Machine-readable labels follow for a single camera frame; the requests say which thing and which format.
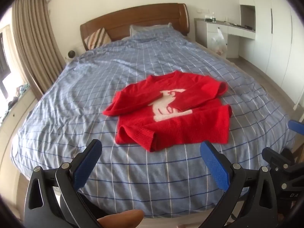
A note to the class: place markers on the white desk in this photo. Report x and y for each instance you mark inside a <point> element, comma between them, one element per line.
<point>235,32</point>

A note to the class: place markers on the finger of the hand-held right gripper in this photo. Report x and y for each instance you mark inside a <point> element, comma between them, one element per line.
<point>275,158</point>
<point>295,125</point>

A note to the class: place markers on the white wardrobe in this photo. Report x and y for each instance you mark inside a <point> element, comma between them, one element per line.
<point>277,28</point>

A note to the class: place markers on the striped pillow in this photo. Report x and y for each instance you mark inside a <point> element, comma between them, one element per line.
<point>96,39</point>

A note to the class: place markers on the wooden headboard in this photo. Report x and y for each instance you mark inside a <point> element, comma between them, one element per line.
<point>142,19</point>

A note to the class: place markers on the green bottle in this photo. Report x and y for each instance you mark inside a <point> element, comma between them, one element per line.
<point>213,18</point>

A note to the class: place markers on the beige curtain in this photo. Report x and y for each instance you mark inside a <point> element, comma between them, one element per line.
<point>33,42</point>

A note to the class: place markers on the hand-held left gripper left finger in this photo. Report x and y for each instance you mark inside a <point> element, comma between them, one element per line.
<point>86,163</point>

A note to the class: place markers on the clutter on window sill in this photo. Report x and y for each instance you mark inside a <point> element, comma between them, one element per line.
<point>19,95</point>

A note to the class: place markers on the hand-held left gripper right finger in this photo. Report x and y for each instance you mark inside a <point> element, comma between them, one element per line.
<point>215,163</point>

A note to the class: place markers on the red knit sweater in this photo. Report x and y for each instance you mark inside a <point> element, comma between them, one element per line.
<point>173,114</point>

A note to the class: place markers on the bed with blue checked cover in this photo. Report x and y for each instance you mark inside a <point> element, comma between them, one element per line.
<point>95,95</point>

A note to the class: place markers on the white plastic bag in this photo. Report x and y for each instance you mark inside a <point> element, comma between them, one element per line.
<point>217,44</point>

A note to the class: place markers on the grey pillow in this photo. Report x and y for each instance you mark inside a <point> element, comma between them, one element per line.
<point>142,28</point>

